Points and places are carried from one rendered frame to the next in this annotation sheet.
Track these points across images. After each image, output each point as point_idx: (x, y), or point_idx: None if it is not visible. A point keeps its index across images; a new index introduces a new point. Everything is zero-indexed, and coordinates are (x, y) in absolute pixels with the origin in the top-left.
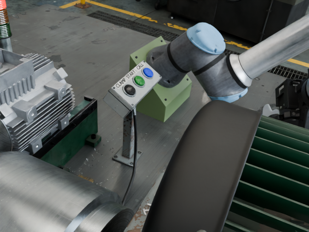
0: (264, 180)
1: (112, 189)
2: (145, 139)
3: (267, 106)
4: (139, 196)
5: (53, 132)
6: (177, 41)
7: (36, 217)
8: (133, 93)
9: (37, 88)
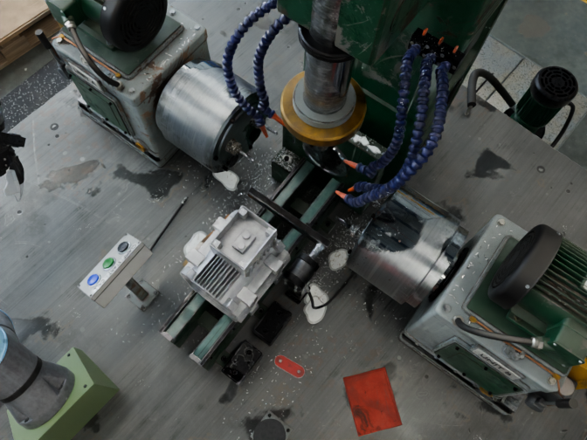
0: None
1: (167, 253)
2: (115, 319)
3: (6, 188)
4: (145, 243)
5: None
6: (19, 366)
7: (200, 79)
8: (120, 243)
9: (211, 251)
